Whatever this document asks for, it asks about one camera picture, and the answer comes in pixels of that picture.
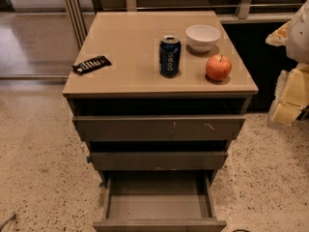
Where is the grey cable on floor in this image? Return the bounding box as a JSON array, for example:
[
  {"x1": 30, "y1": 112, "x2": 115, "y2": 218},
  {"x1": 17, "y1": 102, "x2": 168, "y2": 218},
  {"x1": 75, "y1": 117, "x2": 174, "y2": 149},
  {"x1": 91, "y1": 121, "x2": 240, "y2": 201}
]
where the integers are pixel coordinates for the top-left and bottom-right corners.
[{"x1": 0, "y1": 212, "x2": 16, "y2": 230}]

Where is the red apple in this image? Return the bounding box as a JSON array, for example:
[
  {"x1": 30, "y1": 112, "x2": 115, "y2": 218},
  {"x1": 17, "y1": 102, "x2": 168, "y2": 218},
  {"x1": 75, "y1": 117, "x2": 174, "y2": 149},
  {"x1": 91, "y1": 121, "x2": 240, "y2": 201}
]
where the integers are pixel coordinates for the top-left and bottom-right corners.
[{"x1": 206, "y1": 54, "x2": 232, "y2": 81}]

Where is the bottom grey open drawer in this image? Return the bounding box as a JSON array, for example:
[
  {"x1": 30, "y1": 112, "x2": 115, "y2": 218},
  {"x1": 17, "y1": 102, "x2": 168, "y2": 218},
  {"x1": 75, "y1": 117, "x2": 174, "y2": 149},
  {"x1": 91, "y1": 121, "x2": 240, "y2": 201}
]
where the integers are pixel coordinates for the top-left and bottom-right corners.
[{"x1": 93, "y1": 171, "x2": 226, "y2": 232}]

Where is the middle grey drawer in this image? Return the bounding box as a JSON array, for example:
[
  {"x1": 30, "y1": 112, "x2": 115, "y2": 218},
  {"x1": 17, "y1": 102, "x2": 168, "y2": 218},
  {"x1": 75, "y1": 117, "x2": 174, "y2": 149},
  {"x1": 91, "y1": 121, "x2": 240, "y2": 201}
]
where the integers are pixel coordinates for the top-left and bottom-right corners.
[{"x1": 90, "y1": 152, "x2": 228, "y2": 171}]

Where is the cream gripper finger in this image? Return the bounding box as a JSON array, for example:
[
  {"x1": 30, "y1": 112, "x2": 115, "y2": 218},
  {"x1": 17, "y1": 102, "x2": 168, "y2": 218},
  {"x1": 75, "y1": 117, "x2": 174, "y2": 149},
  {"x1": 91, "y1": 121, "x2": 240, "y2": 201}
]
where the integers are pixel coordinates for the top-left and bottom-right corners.
[{"x1": 272, "y1": 104, "x2": 301, "y2": 125}]

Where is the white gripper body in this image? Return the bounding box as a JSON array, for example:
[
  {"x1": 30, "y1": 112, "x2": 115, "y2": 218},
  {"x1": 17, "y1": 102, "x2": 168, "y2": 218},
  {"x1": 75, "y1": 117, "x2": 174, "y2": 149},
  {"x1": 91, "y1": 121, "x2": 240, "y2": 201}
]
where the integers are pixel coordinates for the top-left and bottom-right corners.
[{"x1": 283, "y1": 69, "x2": 309, "y2": 110}]

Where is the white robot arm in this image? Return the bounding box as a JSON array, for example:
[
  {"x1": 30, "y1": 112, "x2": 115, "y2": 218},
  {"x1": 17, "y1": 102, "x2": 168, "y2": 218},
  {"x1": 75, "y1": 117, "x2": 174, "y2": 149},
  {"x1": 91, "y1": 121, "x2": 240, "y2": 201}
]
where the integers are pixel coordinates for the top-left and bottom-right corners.
[{"x1": 266, "y1": 0, "x2": 309, "y2": 130}]

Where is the black snack bar wrapper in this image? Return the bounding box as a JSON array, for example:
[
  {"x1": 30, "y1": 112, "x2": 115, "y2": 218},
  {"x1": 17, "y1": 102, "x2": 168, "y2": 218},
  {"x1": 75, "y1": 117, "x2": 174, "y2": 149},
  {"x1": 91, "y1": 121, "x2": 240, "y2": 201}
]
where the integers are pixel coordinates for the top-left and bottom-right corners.
[{"x1": 71, "y1": 55, "x2": 112, "y2": 75}]

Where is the blue pepsi can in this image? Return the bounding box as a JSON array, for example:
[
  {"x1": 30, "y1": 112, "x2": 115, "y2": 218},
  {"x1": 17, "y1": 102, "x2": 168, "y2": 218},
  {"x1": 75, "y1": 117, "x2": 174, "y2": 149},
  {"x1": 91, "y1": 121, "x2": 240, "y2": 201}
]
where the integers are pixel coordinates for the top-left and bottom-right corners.
[{"x1": 159, "y1": 35, "x2": 182, "y2": 77}]

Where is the top grey drawer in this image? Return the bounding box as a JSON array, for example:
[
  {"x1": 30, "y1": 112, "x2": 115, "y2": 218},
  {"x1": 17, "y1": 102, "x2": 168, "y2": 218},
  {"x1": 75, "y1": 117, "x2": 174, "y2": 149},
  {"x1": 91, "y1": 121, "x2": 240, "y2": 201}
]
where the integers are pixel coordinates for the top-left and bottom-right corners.
[{"x1": 72, "y1": 115, "x2": 245, "y2": 141}]

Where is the grey drawer cabinet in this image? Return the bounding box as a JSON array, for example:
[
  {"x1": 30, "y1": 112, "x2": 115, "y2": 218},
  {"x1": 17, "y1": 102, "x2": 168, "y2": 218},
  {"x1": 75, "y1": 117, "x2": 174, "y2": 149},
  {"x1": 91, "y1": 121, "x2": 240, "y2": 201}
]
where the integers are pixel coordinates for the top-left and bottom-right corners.
[{"x1": 62, "y1": 11, "x2": 259, "y2": 232}]

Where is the white ceramic bowl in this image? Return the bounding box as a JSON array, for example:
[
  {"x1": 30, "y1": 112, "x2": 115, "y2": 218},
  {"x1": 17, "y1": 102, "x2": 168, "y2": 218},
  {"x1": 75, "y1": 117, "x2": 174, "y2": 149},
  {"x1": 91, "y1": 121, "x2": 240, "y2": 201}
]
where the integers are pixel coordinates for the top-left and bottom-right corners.
[{"x1": 185, "y1": 25, "x2": 221, "y2": 53}]

